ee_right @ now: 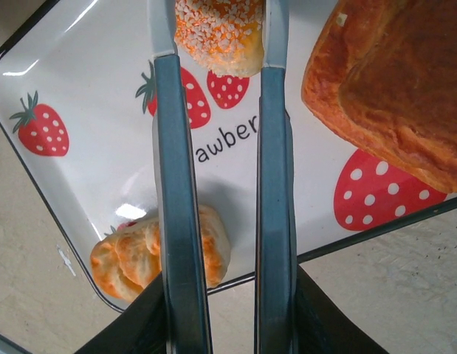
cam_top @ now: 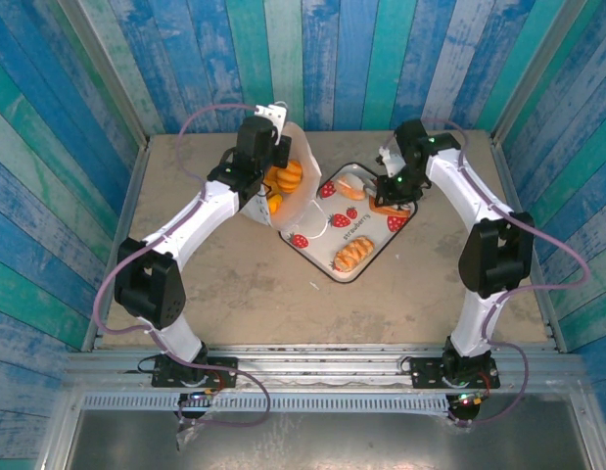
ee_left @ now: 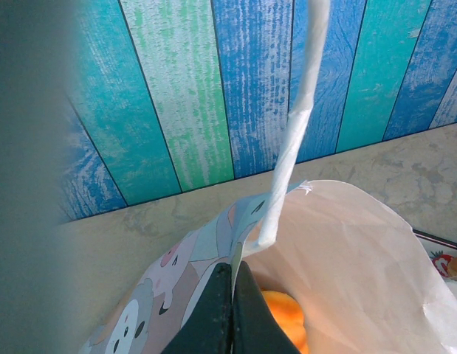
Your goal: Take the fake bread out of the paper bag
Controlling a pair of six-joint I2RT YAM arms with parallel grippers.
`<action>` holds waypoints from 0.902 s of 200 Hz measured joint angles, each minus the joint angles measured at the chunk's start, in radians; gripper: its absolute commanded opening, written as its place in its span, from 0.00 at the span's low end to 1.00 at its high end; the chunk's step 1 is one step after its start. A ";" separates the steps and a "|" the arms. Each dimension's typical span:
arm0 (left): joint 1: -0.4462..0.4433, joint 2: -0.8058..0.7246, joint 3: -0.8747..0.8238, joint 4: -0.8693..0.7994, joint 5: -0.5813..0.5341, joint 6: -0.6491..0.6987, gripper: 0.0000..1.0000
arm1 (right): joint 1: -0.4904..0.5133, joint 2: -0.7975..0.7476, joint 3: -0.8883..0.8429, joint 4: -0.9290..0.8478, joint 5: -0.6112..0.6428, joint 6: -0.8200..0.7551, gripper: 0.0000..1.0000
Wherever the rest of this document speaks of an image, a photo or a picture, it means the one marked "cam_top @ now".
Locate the white paper bag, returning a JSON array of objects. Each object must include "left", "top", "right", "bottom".
[{"left": 241, "top": 100, "right": 331, "bottom": 249}]

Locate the pale braided fake bread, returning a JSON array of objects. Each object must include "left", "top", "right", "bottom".
[{"left": 334, "top": 235, "right": 376, "bottom": 273}]

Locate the white strawberry print tray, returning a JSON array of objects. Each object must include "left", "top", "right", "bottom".
[{"left": 278, "top": 163, "right": 419, "bottom": 285}]

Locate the steel sheet panel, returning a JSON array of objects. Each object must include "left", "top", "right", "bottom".
[{"left": 65, "top": 408, "right": 593, "bottom": 470}]

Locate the clear plastic wrap scrap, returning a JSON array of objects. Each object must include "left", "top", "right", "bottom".
[{"left": 174, "top": 409, "right": 213, "bottom": 450}]

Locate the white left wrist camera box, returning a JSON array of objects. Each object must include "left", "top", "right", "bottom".
[{"left": 253, "top": 101, "right": 289, "bottom": 131}]

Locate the aluminium table side rail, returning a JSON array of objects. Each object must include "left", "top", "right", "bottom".
[
  {"left": 81, "top": 141, "right": 151, "bottom": 352},
  {"left": 490, "top": 134, "right": 568, "bottom": 352}
]

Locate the aluminium corner post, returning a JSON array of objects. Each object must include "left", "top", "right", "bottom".
[
  {"left": 491, "top": 0, "right": 590, "bottom": 143},
  {"left": 57, "top": 0, "right": 151, "bottom": 150}
]

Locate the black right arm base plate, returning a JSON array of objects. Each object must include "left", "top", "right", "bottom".
[{"left": 409, "top": 355, "right": 500, "bottom": 391}]

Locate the aluminium mounting rail frame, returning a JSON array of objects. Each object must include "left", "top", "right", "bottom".
[{"left": 62, "top": 344, "right": 585, "bottom": 393}]

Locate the grey slotted cable duct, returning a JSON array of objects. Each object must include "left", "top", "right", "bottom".
[{"left": 80, "top": 393, "right": 451, "bottom": 413}]

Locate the black round mount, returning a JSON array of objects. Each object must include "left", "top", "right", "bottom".
[
  {"left": 174, "top": 405, "right": 206, "bottom": 427},
  {"left": 448, "top": 404, "right": 480, "bottom": 428}
]

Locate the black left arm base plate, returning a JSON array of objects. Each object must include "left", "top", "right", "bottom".
[{"left": 151, "top": 356, "right": 239, "bottom": 389}]

